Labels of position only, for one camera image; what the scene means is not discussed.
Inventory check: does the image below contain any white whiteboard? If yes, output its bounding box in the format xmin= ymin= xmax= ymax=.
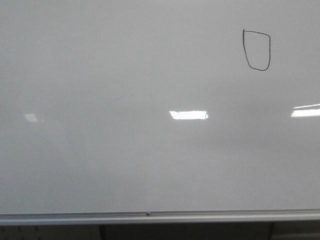
xmin=0 ymin=0 xmax=320 ymax=214

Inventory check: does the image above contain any dark panel below whiteboard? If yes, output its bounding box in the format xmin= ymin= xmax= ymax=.
xmin=98 ymin=222 xmax=275 ymax=240

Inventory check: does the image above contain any grey panel lower right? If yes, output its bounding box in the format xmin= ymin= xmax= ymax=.
xmin=270 ymin=220 xmax=320 ymax=240

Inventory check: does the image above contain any grey pegboard panel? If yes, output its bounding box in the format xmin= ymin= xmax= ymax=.
xmin=0 ymin=225 xmax=101 ymax=240

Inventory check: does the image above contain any aluminium whiteboard bottom frame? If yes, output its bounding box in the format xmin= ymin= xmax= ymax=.
xmin=0 ymin=209 xmax=320 ymax=226

